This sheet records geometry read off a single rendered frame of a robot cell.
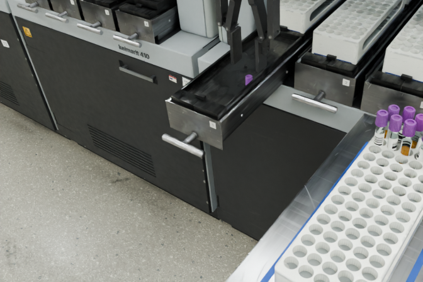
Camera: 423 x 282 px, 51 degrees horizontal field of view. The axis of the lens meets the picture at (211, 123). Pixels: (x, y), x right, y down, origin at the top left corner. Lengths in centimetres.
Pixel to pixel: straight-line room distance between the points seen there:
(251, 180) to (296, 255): 78
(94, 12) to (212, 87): 58
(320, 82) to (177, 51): 41
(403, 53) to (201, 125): 40
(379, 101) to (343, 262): 47
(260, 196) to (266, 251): 73
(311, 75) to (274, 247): 46
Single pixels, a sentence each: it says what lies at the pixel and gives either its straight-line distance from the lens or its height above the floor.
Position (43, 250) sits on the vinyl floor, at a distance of 179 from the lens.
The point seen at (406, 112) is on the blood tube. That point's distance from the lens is 65.
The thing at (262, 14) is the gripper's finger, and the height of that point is 96.
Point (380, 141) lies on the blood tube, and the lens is 67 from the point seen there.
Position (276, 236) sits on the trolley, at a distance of 62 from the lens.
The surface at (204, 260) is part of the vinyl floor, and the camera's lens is 160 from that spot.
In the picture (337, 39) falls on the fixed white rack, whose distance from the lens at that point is 95.
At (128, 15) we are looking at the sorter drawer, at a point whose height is 80.
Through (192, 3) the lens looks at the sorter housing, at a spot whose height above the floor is 83.
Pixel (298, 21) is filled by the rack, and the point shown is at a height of 84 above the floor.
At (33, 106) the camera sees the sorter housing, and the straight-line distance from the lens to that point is 213.
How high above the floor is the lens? 132
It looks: 39 degrees down
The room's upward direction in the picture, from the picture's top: 6 degrees counter-clockwise
